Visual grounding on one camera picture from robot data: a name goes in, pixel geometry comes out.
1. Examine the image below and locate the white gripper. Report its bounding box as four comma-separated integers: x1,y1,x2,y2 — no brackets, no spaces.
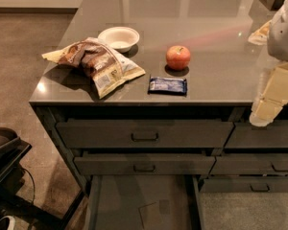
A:
248,21,288,127

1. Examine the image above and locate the brown chip bag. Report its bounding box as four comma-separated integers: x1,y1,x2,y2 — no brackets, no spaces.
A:
42,37,145,99

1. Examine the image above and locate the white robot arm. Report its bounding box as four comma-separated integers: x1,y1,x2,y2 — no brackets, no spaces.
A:
248,0,288,127

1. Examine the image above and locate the top right grey drawer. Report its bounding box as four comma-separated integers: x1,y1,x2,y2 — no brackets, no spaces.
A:
226,120,288,149

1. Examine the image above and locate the grey drawer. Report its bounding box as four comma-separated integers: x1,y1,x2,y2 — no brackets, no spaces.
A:
226,120,288,149
74,153,215,175
56,120,234,149
201,177,288,193
210,153,288,175

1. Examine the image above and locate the middle right grey drawer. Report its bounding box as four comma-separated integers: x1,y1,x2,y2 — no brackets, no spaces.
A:
210,153,288,175

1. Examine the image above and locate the bottom right grey drawer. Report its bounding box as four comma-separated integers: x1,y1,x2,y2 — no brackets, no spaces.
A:
201,177,288,193

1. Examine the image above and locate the open bottom left drawer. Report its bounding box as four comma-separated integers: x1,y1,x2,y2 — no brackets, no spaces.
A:
84,175,204,230

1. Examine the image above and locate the middle left grey drawer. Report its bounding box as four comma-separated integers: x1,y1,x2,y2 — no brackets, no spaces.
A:
74,153,215,175

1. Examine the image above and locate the top left grey drawer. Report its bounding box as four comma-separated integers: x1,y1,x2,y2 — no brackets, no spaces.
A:
56,120,234,149

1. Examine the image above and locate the red apple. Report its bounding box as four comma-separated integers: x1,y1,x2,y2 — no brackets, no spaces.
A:
166,45,191,71

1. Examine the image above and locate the blue snack bar wrapper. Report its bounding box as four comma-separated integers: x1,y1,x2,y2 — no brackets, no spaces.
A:
148,77,187,96

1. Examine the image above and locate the white paper bowl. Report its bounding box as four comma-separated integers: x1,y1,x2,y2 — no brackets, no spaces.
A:
98,27,140,53

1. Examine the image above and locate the black cable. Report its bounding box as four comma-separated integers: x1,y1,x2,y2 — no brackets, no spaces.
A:
20,165,36,206

